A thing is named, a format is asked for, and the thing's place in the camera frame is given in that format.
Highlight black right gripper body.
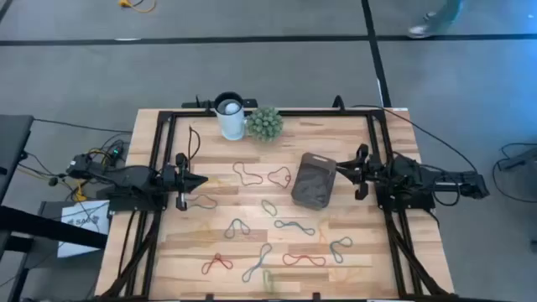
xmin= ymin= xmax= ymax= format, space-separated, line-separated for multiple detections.
xmin=367 ymin=154 xmax=383 ymax=186

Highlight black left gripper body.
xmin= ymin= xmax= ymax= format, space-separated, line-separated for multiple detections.
xmin=162 ymin=164 xmax=179 ymax=194

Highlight yellow rubber band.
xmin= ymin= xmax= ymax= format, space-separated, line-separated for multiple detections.
xmin=196 ymin=175 xmax=232 ymax=189
xmin=326 ymin=263 xmax=362 ymax=283
xmin=316 ymin=213 xmax=336 ymax=245
xmin=195 ymin=221 xmax=219 ymax=242

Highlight grey translucent plastic bin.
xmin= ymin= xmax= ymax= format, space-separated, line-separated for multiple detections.
xmin=290 ymin=152 xmax=337 ymax=211

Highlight green rubber band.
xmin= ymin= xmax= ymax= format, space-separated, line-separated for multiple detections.
xmin=262 ymin=269 xmax=276 ymax=294
xmin=260 ymin=199 xmax=279 ymax=217

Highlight black power adapter green light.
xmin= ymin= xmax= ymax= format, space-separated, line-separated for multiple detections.
xmin=98 ymin=142 xmax=127 ymax=163

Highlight white cup with black rim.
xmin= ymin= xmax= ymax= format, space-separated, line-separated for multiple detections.
xmin=213 ymin=91 xmax=248 ymax=142

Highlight black mounting bar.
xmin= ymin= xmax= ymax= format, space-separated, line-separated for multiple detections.
xmin=181 ymin=96 xmax=258 ymax=110

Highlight white paper sign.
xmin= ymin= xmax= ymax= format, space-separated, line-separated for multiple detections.
xmin=56 ymin=200 xmax=111 ymax=259

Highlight green spiky ball plant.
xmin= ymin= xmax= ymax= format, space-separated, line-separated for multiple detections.
xmin=245 ymin=106 xmax=284 ymax=143

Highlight black desk beam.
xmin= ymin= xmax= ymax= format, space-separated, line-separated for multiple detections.
xmin=0 ymin=204 xmax=109 ymax=251

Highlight person's foot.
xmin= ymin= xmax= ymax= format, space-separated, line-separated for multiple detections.
xmin=407 ymin=11 xmax=440 ymax=40

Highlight black device on floor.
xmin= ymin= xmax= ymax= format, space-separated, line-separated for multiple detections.
xmin=497 ymin=144 xmax=537 ymax=173

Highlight grey box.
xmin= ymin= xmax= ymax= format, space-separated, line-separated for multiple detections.
xmin=24 ymin=200 xmax=111 ymax=269

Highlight black desk top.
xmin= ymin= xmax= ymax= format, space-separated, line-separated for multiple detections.
xmin=0 ymin=114 xmax=34 ymax=205

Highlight person's leg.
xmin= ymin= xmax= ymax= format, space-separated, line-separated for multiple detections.
xmin=431 ymin=0 xmax=465 ymax=24

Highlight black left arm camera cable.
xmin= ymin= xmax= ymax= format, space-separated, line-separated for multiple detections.
xmin=187 ymin=124 xmax=202 ymax=163

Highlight long black floor cable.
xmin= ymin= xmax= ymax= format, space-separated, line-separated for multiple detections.
xmin=350 ymin=103 xmax=479 ymax=174

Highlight black right arm cable loop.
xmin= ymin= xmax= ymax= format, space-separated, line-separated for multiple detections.
xmin=431 ymin=174 xmax=462 ymax=207

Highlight yellow cable with yellow plug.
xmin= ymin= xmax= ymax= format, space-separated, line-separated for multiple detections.
xmin=73 ymin=146 xmax=106 ymax=202

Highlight thin black floor cable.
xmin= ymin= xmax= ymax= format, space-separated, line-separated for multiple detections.
xmin=32 ymin=118 xmax=133 ymax=134

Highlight black cable with round plug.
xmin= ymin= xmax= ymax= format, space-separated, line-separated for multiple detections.
xmin=18 ymin=150 xmax=72 ymax=188

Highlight black looped floor cable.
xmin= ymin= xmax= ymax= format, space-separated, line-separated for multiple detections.
xmin=491 ymin=142 xmax=537 ymax=205

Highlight yellow floor cable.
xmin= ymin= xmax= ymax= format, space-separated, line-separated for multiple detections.
xmin=117 ymin=0 xmax=157 ymax=13

